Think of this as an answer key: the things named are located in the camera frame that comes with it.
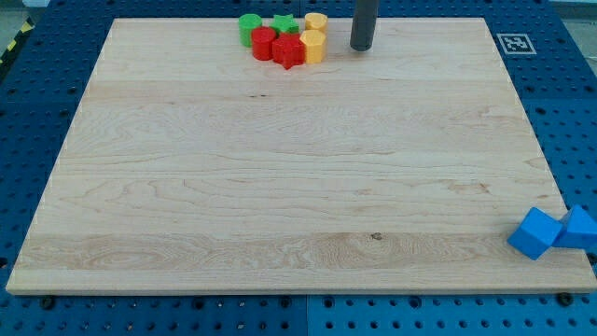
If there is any green star block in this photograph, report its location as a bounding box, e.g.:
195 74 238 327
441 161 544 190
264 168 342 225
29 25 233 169
270 14 299 35

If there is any yellow cylinder block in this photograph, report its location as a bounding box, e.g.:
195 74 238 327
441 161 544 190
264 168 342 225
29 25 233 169
304 12 328 34

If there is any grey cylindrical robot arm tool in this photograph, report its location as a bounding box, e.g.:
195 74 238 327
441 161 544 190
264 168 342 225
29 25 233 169
350 0 380 51

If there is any blue cube block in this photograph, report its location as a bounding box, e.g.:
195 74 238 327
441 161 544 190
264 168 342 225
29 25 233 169
507 207 563 260

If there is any green cylinder block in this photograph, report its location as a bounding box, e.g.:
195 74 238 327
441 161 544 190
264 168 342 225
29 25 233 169
238 13 262 48

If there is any blue triangular block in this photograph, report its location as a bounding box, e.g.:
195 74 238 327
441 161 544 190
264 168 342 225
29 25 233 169
553 204 596 249

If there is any white fiducial marker tag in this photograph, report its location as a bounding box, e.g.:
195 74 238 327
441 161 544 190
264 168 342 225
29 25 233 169
497 33 536 55

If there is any yellow hexagon block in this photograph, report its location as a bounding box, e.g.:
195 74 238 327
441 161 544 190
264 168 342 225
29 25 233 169
300 30 326 63

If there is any red cylinder block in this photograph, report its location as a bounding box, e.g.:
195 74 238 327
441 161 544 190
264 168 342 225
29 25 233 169
251 26 277 61

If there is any light wooden board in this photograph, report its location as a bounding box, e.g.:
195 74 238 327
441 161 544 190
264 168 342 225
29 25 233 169
7 18 596 295

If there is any red star block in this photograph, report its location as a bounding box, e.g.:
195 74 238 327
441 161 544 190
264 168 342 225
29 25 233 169
271 33 305 70

